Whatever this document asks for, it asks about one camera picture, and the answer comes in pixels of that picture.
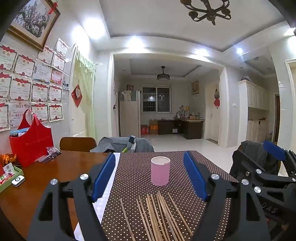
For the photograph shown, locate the brown polka dot table mat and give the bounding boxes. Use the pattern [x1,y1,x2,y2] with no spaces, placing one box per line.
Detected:
[100,150,240,241]

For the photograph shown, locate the window with bars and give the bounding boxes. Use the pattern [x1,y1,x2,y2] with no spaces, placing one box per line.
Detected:
[142,87,171,113]

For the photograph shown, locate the red hanging knot decoration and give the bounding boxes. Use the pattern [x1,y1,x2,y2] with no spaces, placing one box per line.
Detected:
[213,86,220,109]

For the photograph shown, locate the grey jacket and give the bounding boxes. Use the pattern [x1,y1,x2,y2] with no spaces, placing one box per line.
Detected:
[90,136,155,153]

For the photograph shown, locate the dark wooden desk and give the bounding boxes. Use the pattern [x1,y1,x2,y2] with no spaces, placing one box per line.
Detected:
[158,117,205,140]

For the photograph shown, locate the green tray box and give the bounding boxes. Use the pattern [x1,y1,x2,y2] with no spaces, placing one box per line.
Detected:
[0,162,23,193]

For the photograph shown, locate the light green curtain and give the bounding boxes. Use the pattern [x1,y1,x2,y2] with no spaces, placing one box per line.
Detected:
[73,50,96,139]

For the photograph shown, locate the red tote bag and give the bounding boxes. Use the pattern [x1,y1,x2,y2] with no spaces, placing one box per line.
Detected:
[9,109,55,168]

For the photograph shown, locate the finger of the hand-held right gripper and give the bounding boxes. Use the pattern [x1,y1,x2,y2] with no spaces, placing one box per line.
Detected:
[230,149,281,193]
[263,140,296,183]

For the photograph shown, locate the red diamond wall decoration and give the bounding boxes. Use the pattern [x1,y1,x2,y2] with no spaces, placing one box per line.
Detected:
[71,84,83,107]

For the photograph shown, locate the white door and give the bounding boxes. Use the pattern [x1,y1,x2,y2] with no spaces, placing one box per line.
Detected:
[205,83,220,143]

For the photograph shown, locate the dark metal chandelier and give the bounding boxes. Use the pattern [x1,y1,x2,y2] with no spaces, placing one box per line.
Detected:
[180,0,232,26]

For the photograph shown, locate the clear plastic bag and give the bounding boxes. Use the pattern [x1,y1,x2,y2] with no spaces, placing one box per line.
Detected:
[35,146,62,163]

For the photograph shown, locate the stacked brown cardboard boxes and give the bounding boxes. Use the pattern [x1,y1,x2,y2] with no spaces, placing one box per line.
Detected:
[149,119,159,135]

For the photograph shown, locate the ceiling fan lamp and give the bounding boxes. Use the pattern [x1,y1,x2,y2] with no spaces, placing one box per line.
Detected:
[157,66,171,81]

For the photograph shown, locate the white wall cabinets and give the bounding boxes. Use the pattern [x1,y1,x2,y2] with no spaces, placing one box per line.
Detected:
[239,80,270,143]

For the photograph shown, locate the group of small bottles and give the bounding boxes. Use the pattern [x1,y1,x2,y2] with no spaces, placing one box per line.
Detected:
[177,105,201,120]

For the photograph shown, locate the gold foil wrappers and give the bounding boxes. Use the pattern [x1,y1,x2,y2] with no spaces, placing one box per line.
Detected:
[0,153,17,165]

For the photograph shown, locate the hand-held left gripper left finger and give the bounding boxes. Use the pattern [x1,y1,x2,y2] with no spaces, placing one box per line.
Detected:
[27,153,116,241]

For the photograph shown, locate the brown wooden chair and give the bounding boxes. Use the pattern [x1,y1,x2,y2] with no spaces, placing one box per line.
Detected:
[60,137,97,152]

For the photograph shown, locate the group of wall certificates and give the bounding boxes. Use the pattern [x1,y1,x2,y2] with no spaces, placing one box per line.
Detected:
[0,38,70,132]

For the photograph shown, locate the silver refrigerator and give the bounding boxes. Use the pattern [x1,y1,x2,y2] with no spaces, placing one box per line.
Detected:
[119,90,141,138]

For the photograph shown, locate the brown wooden door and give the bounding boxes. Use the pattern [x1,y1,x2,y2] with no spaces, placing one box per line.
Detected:
[275,95,281,142]

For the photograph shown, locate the framed tree painting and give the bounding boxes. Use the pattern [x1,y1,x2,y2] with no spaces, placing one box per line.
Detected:
[7,0,61,52]

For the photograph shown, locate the pink cup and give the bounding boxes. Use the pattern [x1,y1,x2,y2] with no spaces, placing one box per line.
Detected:
[151,157,171,186]

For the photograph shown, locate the bunch of wooden chopsticks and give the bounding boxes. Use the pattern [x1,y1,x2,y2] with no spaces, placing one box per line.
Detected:
[120,190,193,241]

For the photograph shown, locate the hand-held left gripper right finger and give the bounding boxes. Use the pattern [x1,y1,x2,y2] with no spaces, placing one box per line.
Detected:
[183,151,271,241]

